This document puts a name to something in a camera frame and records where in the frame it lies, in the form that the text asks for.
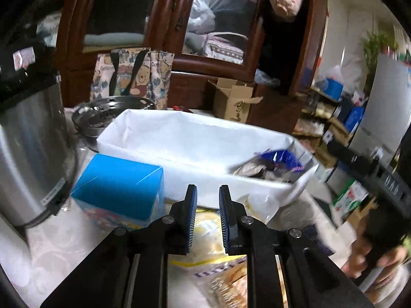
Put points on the white storage bin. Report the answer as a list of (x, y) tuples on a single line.
[(192, 141)]

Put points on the wooden storage shelf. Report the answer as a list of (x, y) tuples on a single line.
[(321, 115)]

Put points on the person's right hand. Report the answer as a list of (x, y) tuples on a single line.
[(356, 260)]

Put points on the blue box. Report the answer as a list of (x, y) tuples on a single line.
[(353, 119), (334, 89)]

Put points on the yellow snack packet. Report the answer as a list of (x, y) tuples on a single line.
[(207, 231)]

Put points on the blue purple snack packet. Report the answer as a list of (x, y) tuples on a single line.
[(282, 158)]

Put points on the blue plastic bag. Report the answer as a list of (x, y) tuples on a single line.
[(266, 77)]

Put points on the stainless steel rice cooker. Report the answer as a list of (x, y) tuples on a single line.
[(29, 141)]

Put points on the open cardboard box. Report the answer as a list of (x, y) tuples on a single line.
[(231, 102)]

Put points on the green and white carton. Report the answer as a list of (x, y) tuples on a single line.
[(350, 199)]

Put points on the blue cartoon print carton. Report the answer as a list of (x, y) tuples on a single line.
[(118, 183)]

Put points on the grey green cushion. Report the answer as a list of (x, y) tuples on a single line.
[(112, 39)]

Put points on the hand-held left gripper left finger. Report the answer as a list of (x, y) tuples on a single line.
[(192, 218)]

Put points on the grey refrigerator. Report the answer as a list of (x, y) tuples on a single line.
[(385, 102)]

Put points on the dark wooden glass cabinet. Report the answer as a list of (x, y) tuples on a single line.
[(167, 6)]

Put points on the grey brown snack packet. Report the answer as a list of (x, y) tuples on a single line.
[(253, 168)]

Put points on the green potted plant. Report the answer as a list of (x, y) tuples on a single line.
[(377, 48)]

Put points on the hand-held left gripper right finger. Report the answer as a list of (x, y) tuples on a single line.
[(223, 218)]

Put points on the cartoon bear tote bag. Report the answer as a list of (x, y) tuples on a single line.
[(141, 77)]

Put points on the clear packet of brown snacks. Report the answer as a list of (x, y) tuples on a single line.
[(218, 284)]

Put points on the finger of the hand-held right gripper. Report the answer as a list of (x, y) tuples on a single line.
[(350, 159)]

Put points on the metal steamer pan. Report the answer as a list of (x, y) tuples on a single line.
[(106, 112)]

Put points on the patterned fabric basket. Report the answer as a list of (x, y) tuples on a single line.
[(224, 49)]

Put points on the crumpled white plastic bag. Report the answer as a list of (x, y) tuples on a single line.
[(200, 17)]

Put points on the clear plastic bag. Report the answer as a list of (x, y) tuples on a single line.
[(260, 208)]

